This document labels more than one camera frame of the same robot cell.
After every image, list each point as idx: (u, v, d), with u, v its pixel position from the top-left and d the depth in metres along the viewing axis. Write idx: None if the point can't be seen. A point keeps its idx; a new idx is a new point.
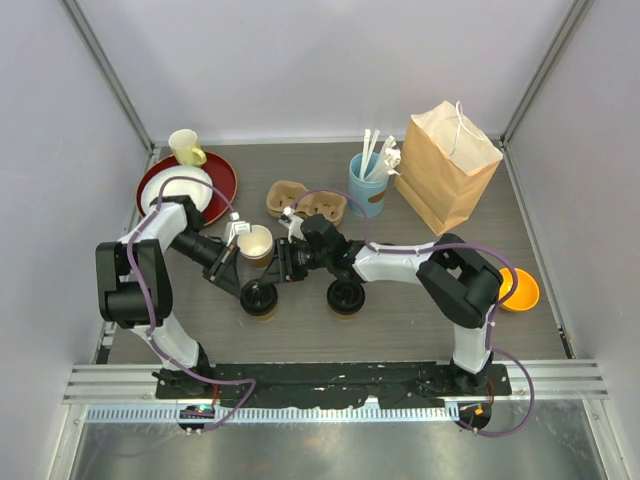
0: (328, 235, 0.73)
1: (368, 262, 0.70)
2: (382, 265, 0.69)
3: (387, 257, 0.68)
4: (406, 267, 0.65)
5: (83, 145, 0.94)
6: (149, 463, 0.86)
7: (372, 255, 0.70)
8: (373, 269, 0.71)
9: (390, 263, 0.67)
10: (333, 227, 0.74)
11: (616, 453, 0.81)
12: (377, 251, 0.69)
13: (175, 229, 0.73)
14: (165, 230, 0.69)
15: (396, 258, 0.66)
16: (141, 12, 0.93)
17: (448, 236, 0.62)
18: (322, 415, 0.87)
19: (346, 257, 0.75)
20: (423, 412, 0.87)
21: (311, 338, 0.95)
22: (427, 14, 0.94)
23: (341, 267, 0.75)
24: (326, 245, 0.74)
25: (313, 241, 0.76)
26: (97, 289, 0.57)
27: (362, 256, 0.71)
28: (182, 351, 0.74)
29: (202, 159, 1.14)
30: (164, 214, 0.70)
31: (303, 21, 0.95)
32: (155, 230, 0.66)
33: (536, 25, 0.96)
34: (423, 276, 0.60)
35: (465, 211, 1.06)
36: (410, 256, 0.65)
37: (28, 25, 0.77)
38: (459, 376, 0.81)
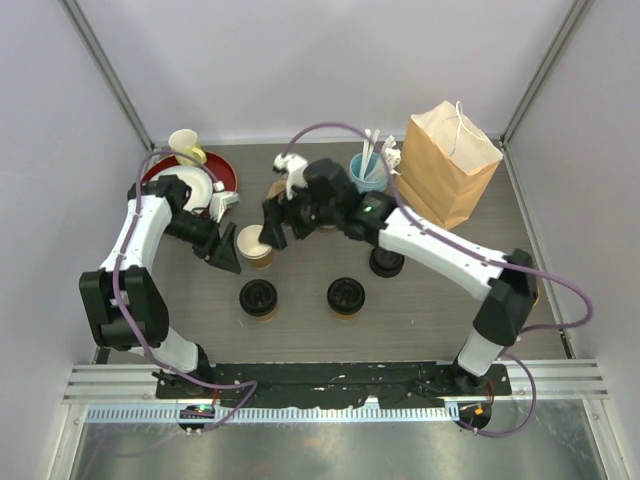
0: (336, 181, 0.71)
1: (411, 240, 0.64)
2: (425, 250, 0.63)
3: (443, 249, 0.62)
4: (461, 268, 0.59)
5: (83, 145, 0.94)
6: (149, 463, 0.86)
7: (416, 234, 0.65)
8: (408, 247, 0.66)
9: (442, 256, 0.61)
10: (342, 175, 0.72)
11: (616, 453, 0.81)
12: (422, 232, 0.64)
13: (162, 226, 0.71)
14: (151, 237, 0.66)
15: (453, 257, 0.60)
16: (141, 12, 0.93)
17: (525, 255, 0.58)
18: (322, 415, 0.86)
19: (368, 212, 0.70)
20: (423, 412, 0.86)
21: (311, 338, 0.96)
22: (427, 14, 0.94)
23: (356, 221, 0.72)
24: (335, 196, 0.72)
25: (321, 193, 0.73)
26: (89, 321, 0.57)
27: (396, 225, 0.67)
28: (181, 358, 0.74)
29: (202, 159, 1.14)
30: (146, 218, 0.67)
31: (303, 21, 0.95)
32: (140, 246, 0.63)
33: (537, 24, 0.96)
34: (490, 294, 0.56)
35: (467, 210, 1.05)
36: (473, 261, 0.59)
37: (28, 23, 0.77)
38: (458, 375, 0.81)
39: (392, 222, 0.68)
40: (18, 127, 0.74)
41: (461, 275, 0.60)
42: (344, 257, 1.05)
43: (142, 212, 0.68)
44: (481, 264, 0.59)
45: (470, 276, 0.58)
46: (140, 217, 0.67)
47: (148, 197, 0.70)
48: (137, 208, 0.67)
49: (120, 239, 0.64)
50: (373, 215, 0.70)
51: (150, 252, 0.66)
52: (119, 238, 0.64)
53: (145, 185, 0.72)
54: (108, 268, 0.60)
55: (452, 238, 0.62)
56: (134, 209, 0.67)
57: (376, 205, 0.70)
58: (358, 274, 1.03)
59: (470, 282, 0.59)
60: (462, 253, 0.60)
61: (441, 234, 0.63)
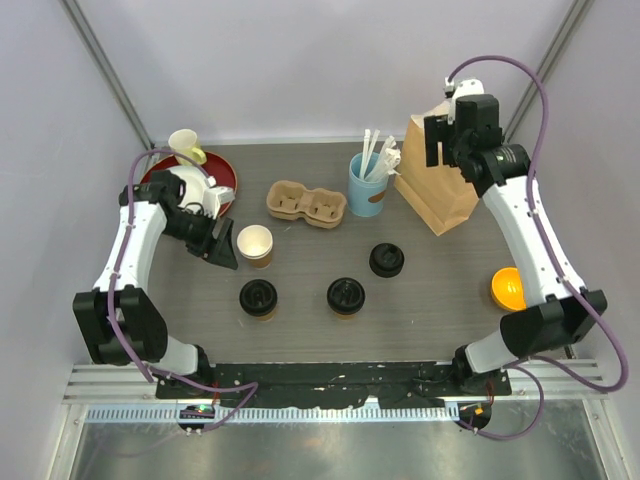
0: (481, 115, 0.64)
1: (511, 209, 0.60)
2: (517, 231, 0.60)
3: (533, 241, 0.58)
4: (534, 270, 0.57)
5: (83, 145, 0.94)
6: (149, 463, 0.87)
7: (521, 211, 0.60)
8: (503, 212, 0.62)
9: (528, 247, 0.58)
10: (493, 112, 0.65)
11: (616, 453, 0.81)
12: (528, 213, 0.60)
13: (158, 233, 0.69)
14: (146, 248, 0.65)
15: (535, 255, 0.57)
16: (141, 13, 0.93)
17: (603, 297, 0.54)
18: (322, 415, 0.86)
19: (498, 161, 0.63)
20: (423, 412, 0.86)
21: (311, 338, 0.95)
22: (426, 14, 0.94)
23: (478, 158, 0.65)
24: (475, 127, 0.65)
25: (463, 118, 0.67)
26: (87, 342, 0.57)
27: (512, 188, 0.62)
28: (182, 365, 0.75)
29: (202, 159, 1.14)
30: (139, 229, 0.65)
31: (303, 21, 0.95)
32: (135, 261, 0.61)
33: (537, 25, 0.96)
34: (539, 307, 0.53)
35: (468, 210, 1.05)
36: (551, 273, 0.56)
37: (28, 24, 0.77)
38: (458, 361, 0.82)
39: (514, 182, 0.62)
40: (17, 127, 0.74)
41: (528, 275, 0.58)
42: (345, 257, 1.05)
43: (135, 222, 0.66)
44: (554, 278, 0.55)
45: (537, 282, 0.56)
46: (133, 227, 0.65)
47: (141, 203, 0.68)
48: (129, 219, 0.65)
49: (114, 254, 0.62)
50: (500, 166, 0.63)
51: (145, 263, 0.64)
52: (113, 253, 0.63)
53: (137, 188, 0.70)
54: (102, 287, 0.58)
55: (552, 238, 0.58)
56: (126, 220, 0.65)
57: (508, 159, 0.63)
58: (358, 274, 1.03)
59: (532, 285, 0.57)
60: (546, 257, 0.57)
61: (543, 227, 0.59)
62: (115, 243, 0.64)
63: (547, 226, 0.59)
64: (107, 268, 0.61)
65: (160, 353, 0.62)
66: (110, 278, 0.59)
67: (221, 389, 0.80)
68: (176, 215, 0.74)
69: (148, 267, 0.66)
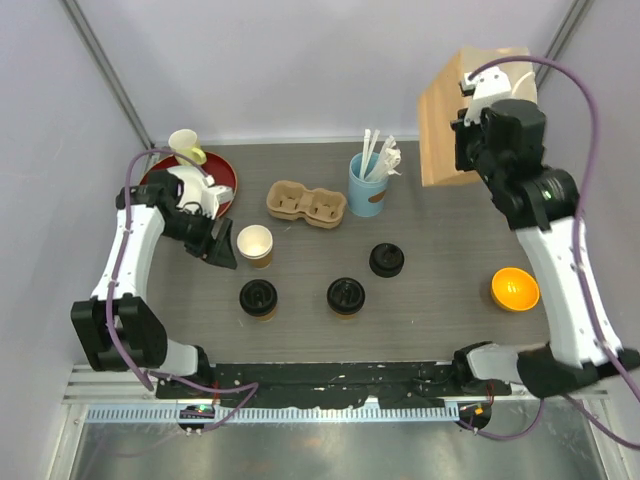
0: (527, 135, 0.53)
1: (553, 259, 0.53)
2: (556, 281, 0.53)
3: (575, 296, 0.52)
4: (571, 330, 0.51)
5: (84, 146, 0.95)
6: (150, 463, 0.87)
7: (565, 263, 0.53)
8: (544, 261, 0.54)
9: (569, 303, 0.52)
10: (536, 131, 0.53)
11: (616, 453, 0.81)
12: (572, 266, 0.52)
13: (157, 237, 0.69)
14: (144, 254, 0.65)
15: (574, 314, 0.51)
16: (141, 14, 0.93)
17: None
18: (322, 415, 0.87)
19: (544, 198, 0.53)
20: (424, 412, 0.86)
21: (311, 338, 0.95)
22: (426, 15, 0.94)
23: (517, 190, 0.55)
24: (515, 149, 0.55)
25: (497, 137, 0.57)
26: (86, 351, 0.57)
27: (555, 232, 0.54)
28: (181, 369, 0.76)
29: (202, 159, 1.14)
30: (137, 234, 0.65)
31: (303, 23, 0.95)
32: (133, 269, 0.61)
33: (537, 25, 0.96)
34: (575, 373, 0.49)
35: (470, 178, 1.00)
36: (588, 334, 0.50)
37: (29, 28, 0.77)
38: (458, 362, 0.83)
39: (559, 226, 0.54)
40: (17, 127, 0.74)
41: (563, 331, 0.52)
42: (345, 257, 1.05)
43: (134, 226, 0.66)
44: (593, 341, 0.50)
45: (575, 345, 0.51)
46: (132, 232, 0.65)
47: (139, 206, 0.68)
48: (127, 224, 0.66)
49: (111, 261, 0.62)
50: (544, 205, 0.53)
51: (144, 269, 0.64)
52: (111, 260, 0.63)
53: (135, 190, 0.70)
54: (100, 295, 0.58)
55: (595, 294, 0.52)
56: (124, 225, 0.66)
57: (555, 196, 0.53)
58: (358, 274, 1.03)
59: (567, 346, 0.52)
60: (586, 317, 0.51)
61: (589, 285, 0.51)
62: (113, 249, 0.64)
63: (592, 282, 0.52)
64: (104, 275, 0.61)
65: (160, 360, 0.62)
66: (108, 285, 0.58)
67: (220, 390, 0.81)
68: (176, 215, 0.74)
69: (146, 272, 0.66)
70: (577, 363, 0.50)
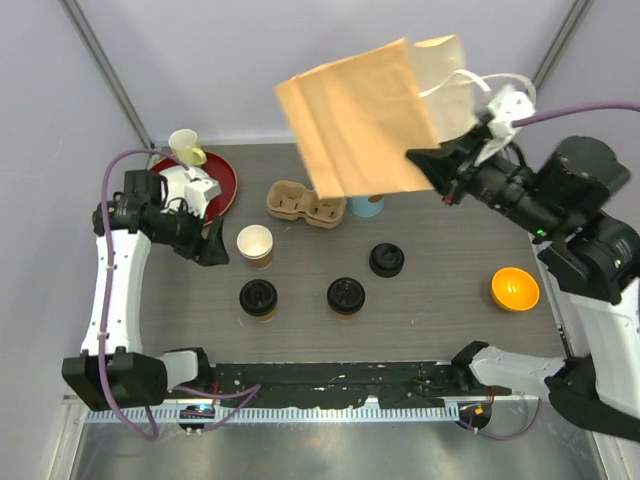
0: (603, 196, 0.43)
1: (624, 325, 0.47)
2: (614, 336, 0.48)
3: (639, 357, 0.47)
4: (633, 389, 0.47)
5: (84, 146, 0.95)
6: (150, 463, 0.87)
7: (633, 328, 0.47)
8: (607, 322, 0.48)
9: (633, 365, 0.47)
10: (621, 181, 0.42)
11: (616, 454, 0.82)
12: (639, 330, 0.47)
13: (146, 254, 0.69)
14: (131, 292, 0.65)
15: (637, 373, 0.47)
16: (141, 14, 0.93)
17: None
18: (322, 415, 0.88)
19: (617, 267, 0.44)
20: (424, 412, 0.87)
21: (310, 337, 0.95)
22: (426, 15, 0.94)
23: (582, 254, 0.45)
24: (582, 210, 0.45)
25: (554, 189, 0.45)
26: (87, 400, 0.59)
27: (626, 300, 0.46)
28: (182, 374, 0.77)
29: (203, 159, 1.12)
30: (122, 270, 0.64)
31: (304, 22, 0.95)
32: (122, 315, 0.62)
33: (537, 25, 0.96)
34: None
35: (359, 190, 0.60)
36: None
37: (30, 28, 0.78)
38: (458, 369, 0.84)
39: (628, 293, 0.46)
40: (17, 126, 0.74)
41: (618, 382, 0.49)
42: (344, 257, 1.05)
43: (117, 261, 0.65)
44: None
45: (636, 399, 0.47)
46: (115, 269, 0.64)
47: (120, 231, 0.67)
48: (109, 261, 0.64)
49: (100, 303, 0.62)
50: (614, 273, 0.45)
51: (134, 306, 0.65)
52: (96, 309, 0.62)
53: (112, 209, 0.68)
54: (90, 348, 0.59)
55: None
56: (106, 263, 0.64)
57: (625, 261, 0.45)
58: (358, 274, 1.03)
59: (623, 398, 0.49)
60: None
61: None
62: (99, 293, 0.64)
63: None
64: (93, 326, 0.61)
65: (160, 395, 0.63)
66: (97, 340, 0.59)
67: (221, 397, 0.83)
68: (162, 217, 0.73)
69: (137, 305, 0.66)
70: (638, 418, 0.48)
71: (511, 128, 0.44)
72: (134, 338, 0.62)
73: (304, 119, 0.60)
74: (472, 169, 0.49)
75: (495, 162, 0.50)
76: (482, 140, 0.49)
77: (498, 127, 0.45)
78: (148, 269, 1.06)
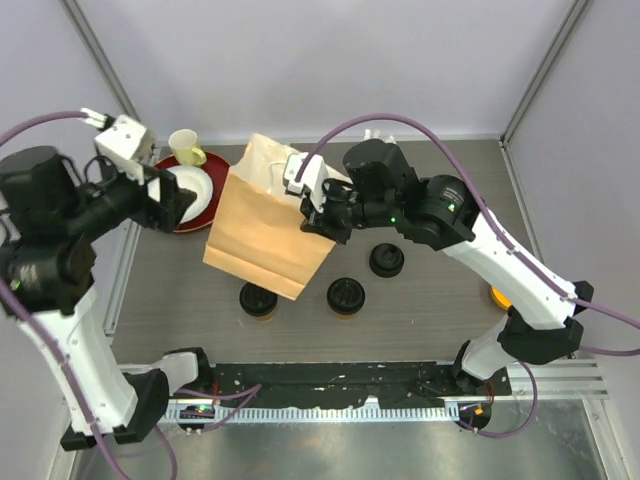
0: (393, 162, 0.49)
1: (495, 259, 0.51)
2: (497, 268, 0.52)
3: (526, 278, 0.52)
4: (539, 302, 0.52)
5: (83, 144, 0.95)
6: (149, 463, 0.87)
7: (503, 254, 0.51)
8: (481, 260, 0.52)
9: (527, 285, 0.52)
10: (400, 157, 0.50)
11: (616, 453, 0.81)
12: (509, 252, 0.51)
13: (93, 292, 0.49)
14: (99, 369, 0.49)
15: (534, 289, 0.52)
16: (141, 13, 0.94)
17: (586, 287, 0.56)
18: (322, 415, 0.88)
19: (454, 211, 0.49)
20: (423, 412, 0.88)
21: (310, 337, 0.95)
22: (425, 14, 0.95)
23: (428, 217, 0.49)
24: (392, 186, 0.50)
25: (370, 185, 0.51)
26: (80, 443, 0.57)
27: (482, 235, 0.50)
28: (181, 378, 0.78)
29: (203, 160, 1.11)
30: (76, 357, 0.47)
31: (303, 21, 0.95)
32: (108, 400, 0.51)
33: (535, 25, 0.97)
34: (567, 336, 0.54)
35: (305, 275, 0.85)
36: (549, 293, 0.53)
37: (29, 26, 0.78)
38: (460, 380, 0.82)
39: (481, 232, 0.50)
40: (17, 127, 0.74)
41: (534, 308, 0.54)
42: (345, 258, 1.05)
43: (66, 351, 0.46)
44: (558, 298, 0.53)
45: (546, 307, 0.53)
46: (69, 360, 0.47)
47: (48, 314, 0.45)
48: (58, 357, 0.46)
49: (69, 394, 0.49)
50: (455, 217, 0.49)
51: (109, 367, 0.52)
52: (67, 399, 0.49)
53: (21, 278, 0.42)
54: (80, 429, 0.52)
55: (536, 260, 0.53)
56: (55, 362, 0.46)
57: (459, 203, 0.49)
58: (358, 274, 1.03)
59: (538, 313, 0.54)
60: (542, 284, 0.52)
61: (530, 258, 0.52)
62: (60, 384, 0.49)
63: (528, 253, 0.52)
64: (75, 414, 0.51)
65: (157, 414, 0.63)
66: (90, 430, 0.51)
67: (223, 398, 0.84)
68: (99, 213, 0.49)
69: (109, 352, 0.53)
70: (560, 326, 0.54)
71: (297, 181, 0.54)
72: (124, 400, 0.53)
73: (234, 259, 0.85)
74: (319, 211, 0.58)
75: (329, 197, 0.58)
76: (308, 199, 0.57)
77: (292, 186, 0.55)
78: (148, 269, 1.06)
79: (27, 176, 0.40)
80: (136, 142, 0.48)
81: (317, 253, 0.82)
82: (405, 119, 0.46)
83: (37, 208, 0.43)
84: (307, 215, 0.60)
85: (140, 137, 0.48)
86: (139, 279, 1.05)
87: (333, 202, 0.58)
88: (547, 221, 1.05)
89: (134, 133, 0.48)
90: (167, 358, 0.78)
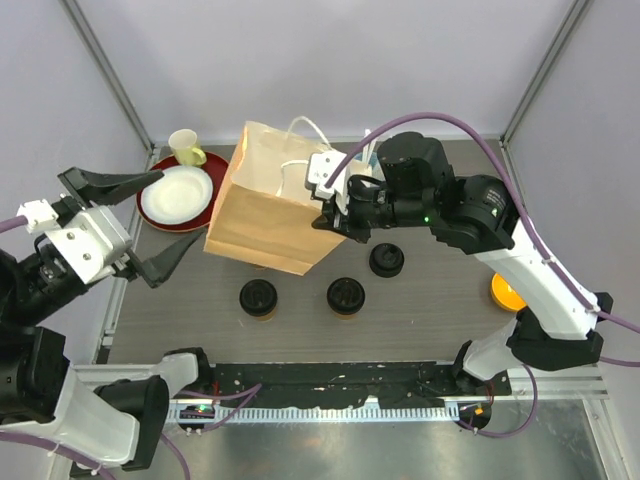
0: (436, 161, 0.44)
1: (531, 267, 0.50)
2: (529, 277, 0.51)
3: (557, 288, 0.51)
4: (566, 314, 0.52)
5: (83, 144, 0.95)
6: (149, 463, 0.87)
7: (537, 262, 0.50)
8: (515, 268, 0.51)
9: (558, 297, 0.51)
10: (441, 155, 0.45)
11: (616, 453, 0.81)
12: (544, 262, 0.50)
13: (69, 375, 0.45)
14: (94, 435, 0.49)
15: (564, 301, 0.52)
16: (141, 13, 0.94)
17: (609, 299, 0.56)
18: (322, 415, 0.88)
19: (496, 216, 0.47)
20: (423, 412, 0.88)
21: (310, 337, 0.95)
22: (425, 13, 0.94)
23: (467, 220, 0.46)
24: (431, 185, 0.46)
25: (406, 183, 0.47)
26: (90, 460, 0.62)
27: (520, 242, 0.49)
28: (182, 379, 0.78)
29: (203, 159, 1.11)
30: (67, 439, 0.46)
31: (303, 21, 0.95)
32: (109, 453, 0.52)
33: (535, 24, 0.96)
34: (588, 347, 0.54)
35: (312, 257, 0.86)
36: (577, 305, 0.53)
37: (29, 27, 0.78)
38: (460, 380, 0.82)
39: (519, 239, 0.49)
40: (17, 127, 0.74)
41: (558, 319, 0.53)
42: (345, 257, 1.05)
43: (55, 439, 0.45)
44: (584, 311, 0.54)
45: (573, 319, 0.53)
46: (61, 442, 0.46)
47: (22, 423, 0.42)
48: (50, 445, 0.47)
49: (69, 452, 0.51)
50: (497, 221, 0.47)
51: (105, 418, 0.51)
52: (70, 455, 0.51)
53: None
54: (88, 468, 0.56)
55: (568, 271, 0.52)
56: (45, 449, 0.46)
57: (502, 208, 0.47)
58: (358, 274, 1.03)
59: (563, 324, 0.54)
60: (572, 297, 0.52)
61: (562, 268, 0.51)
62: (54, 451, 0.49)
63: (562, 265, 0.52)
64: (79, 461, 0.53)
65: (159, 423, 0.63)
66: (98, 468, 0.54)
67: (223, 398, 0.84)
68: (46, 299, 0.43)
69: (100, 401, 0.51)
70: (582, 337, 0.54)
71: (327, 188, 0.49)
72: (127, 438, 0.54)
73: (243, 249, 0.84)
74: (343, 213, 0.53)
75: (354, 196, 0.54)
76: (333, 201, 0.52)
77: (321, 190, 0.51)
78: None
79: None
80: (95, 266, 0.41)
81: (329, 243, 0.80)
82: (451, 118, 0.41)
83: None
84: (328, 217, 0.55)
85: (101, 260, 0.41)
86: (139, 279, 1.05)
87: (357, 202, 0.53)
88: (547, 221, 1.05)
89: (96, 252, 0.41)
90: (166, 361, 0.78)
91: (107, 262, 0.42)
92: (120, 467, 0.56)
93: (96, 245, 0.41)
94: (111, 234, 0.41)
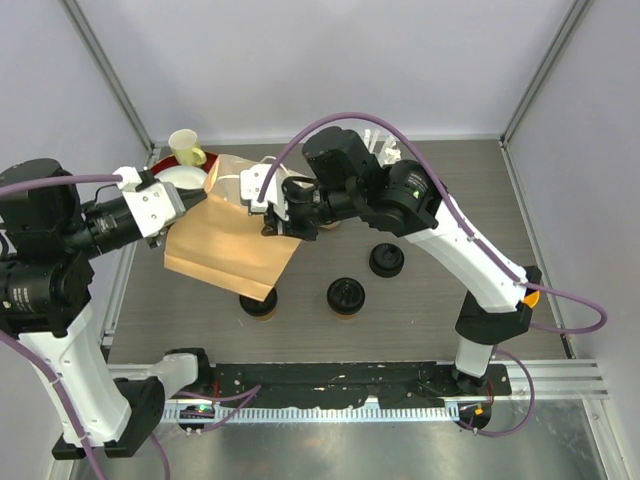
0: (354, 150, 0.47)
1: (457, 246, 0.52)
2: (458, 255, 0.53)
3: (485, 263, 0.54)
4: (496, 288, 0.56)
5: (83, 144, 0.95)
6: (150, 463, 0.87)
7: (462, 240, 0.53)
8: (442, 246, 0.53)
9: (487, 273, 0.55)
10: (359, 146, 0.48)
11: (616, 453, 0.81)
12: (469, 240, 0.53)
13: (87, 311, 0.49)
14: (92, 383, 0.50)
15: (492, 275, 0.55)
16: (141, 12, 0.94)
17: (536, 268, 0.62)
18: (322, 415, 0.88)
19: (417, 198, 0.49)
20: (423, 412, 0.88)
21: (310, 337, 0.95)
22: (425, 13, 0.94)
23: (391, 204, 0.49)
24: (353, 175, 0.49)
25: (332, 175, 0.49)
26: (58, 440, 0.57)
27: (443, 221, 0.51)
28: (182, 379, 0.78)
29: (203, 159, 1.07)
30: (69, 374, 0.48)
31: (302, 20, 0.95)
32: (99, 418, 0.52)
33: (534, 25, 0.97)
34: (517, 317, 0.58)
35: (271, 276, 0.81)
36: (504, 279, 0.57)
37: (29, 27, 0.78)
38: (461, 380, 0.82)
39: (444, 221, 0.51)
40: (18, 128, 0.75)
41: (489, 293, 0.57)
42: (345, 257, 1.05)
43: (58, 369, 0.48)
44: (511, 284, 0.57)
45: (504, 293, 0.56)
46: (62, 376, 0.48)
47: (38, 335, 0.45)
48: (51, 375, 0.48)
49: (60, 406, 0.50)
50: (419, 204, 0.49)
51: (103, 379, 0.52)
52: (62, 413, 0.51)
53: (10, 301, 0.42)
54: (74, 441, 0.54)
55: (490, 246, 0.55)
56: (48, 379, 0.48)
57: (423, 190, 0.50)
58: (358, 274, 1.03)
59: (493, 299, 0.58)
60: (498, 272, 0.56)
61: (485, 245, 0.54)
62: (54, 386, 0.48)
63: (486, 241, 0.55)
64: (68, 427, 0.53)
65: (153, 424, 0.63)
66: (82, 442, 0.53)
67: (222, 398, 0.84)
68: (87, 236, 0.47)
69: (105, 366, 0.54)
70: (513, 309, 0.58)
71: (259, 202, 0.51)
72: (117, 413, 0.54)
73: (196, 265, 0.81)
74: (284, 219, 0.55)
75: (290, 200, 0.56)
76: (272, 211, 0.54)
77: (256, 205, 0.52)
78: (148, 270, 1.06)
79: (22, 197, 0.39)
80: (159, 224, 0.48)
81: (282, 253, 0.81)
82: (368, 116, 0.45)
83: (34, 227, 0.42)
84: (272, 225, 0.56)
85: (165, 221, 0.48)
86: (139, 279, 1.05)
87: (295, 204, 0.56)
88: (546, 221, 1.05)
89: (162, 215, 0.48)
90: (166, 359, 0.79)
91: (167, 224, 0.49)
92: (103, 450, 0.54)
93: (164, 209, 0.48)
94: (176, 204, 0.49)
